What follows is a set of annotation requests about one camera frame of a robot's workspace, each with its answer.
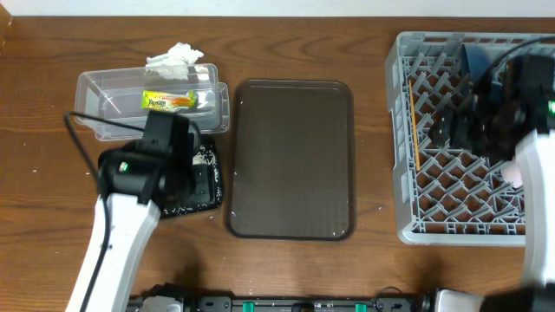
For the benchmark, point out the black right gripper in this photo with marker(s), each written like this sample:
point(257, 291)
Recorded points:
point(462, 120)

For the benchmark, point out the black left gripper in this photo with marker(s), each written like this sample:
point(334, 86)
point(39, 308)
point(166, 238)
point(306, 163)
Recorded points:
point(205, 193)

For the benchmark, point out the white cup pink inside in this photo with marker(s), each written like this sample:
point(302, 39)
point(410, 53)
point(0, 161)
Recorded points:
point(514, 173)

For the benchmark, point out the dark blue plate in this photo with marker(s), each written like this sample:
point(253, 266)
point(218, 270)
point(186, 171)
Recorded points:
point(477, 65)

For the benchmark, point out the wooden chopstick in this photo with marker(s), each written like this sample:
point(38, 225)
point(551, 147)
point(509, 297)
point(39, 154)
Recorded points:
point(414, 127)

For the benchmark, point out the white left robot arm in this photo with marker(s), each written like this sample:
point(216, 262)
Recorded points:
point(121, 230)

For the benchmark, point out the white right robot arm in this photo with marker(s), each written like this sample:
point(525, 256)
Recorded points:
point(521, 132)

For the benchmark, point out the grey dishwasher rack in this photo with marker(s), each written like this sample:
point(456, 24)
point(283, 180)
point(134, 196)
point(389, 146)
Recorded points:
point(457, 198)

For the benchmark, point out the white rice pile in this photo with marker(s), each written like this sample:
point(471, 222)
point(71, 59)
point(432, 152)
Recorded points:
point(175, 209)

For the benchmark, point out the black tray bin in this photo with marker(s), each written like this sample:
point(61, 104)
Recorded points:
point(145, 175)

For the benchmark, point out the yellow snack wrapper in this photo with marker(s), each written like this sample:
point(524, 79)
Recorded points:
point(167, 102)

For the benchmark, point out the brown serving tray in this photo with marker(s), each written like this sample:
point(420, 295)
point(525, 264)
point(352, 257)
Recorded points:
point(292, 166)

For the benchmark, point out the clear plastic bin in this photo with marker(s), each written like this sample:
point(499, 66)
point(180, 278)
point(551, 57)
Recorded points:
point(114, 97)

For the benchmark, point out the crumpled white tissue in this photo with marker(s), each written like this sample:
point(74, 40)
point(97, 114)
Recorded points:
point(175, 63)

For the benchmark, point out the black rail with green clamps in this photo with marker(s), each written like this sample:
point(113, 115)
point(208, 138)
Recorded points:
point(170, 297)

